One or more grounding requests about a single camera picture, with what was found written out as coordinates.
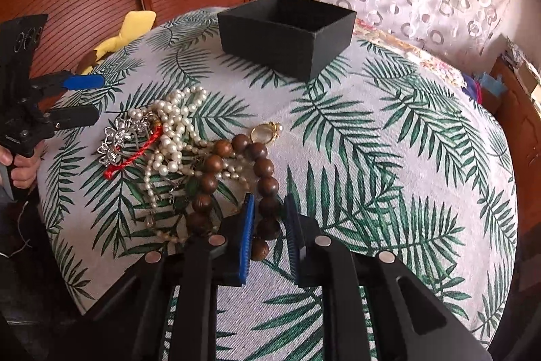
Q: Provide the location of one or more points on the person's dark trousers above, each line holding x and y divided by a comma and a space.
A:
29, 280

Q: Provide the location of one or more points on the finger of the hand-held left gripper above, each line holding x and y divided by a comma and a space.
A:
78, 117
84, 82

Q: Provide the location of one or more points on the black cardboard box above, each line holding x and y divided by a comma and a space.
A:
287, 44

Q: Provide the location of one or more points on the blue plastic bag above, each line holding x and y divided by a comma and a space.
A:
490, 85

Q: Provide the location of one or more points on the wooden side cabinet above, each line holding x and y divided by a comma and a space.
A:
513, 107

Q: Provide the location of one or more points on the person's left hand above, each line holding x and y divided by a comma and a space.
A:
25, 173

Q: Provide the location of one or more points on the floral blanket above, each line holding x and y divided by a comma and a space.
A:
431, 65

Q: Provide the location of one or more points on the yellow plush toy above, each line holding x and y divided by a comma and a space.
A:
126, 35

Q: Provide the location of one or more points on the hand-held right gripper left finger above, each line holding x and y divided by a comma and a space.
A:
247, 236

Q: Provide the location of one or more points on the silver flower brooch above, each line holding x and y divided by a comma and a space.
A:
120, 134

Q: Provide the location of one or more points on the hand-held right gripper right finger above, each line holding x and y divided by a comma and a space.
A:
291, 236

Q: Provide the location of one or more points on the green leaf print cloth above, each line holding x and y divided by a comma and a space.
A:
380, 175

